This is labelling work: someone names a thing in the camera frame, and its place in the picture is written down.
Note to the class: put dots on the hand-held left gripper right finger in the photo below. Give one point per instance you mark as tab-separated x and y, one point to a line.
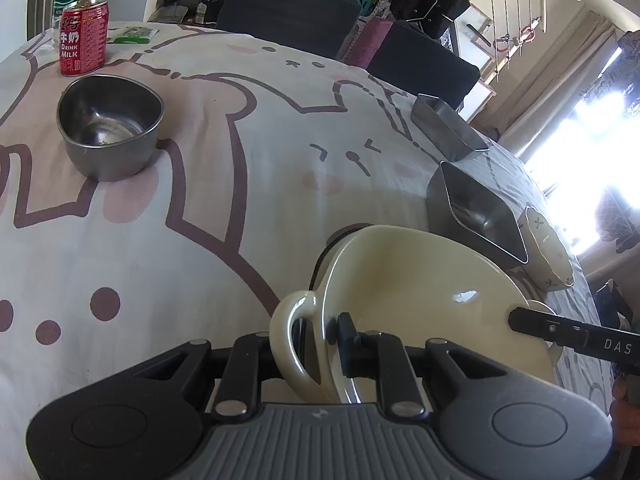
350	336

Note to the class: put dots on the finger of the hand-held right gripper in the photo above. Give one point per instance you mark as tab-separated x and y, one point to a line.
550	329

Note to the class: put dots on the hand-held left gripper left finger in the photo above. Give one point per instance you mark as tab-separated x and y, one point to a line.
244	360

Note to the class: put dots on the white plate with leaf print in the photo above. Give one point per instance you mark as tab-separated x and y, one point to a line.
544	306

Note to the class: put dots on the steel rectangular tray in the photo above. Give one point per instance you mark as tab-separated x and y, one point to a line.
475	210
447	127

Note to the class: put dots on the person's right hand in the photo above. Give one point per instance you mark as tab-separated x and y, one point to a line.
627	415

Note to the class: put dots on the white bowl with yellow flower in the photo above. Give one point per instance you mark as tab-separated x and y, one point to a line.
547	255

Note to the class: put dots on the bear print tablecloth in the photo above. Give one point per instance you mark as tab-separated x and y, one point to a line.
200	220

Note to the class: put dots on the beige curtain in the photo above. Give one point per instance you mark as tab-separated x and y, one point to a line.
560	85

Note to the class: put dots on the round steel bowl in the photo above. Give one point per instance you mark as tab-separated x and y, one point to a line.
107	130

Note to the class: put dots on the dark grey chair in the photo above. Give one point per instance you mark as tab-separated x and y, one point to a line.
425	70
285	10

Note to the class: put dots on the red hooks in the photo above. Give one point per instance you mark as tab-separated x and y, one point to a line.
515	38

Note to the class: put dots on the green snack packet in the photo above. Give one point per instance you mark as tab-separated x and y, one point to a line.
134	35

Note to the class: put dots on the red drink can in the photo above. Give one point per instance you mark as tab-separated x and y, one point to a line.
82	40

